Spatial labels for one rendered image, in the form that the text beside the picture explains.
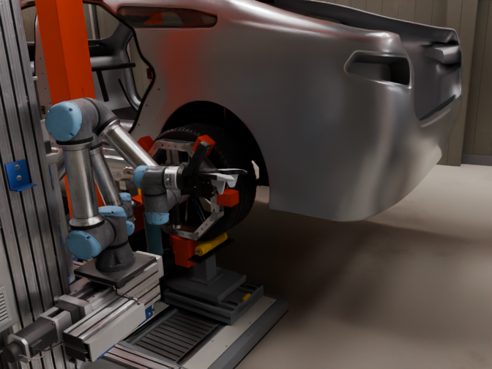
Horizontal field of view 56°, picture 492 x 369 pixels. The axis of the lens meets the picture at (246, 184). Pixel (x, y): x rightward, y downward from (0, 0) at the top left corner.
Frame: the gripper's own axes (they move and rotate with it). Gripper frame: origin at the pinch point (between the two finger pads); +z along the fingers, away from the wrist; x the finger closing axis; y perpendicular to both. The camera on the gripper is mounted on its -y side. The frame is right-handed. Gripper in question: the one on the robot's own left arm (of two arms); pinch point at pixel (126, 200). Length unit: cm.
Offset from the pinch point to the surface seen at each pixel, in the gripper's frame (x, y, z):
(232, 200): 53, -1, -22
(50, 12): -25, -96, 11
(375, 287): 153, 83, 10
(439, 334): 163, 83, -46
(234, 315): 52, 70, -15
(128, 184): 2.1, -9.8, -1.4
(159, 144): 20.5, -27.1, 8.1
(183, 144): 32.1, -28.5, -3.1
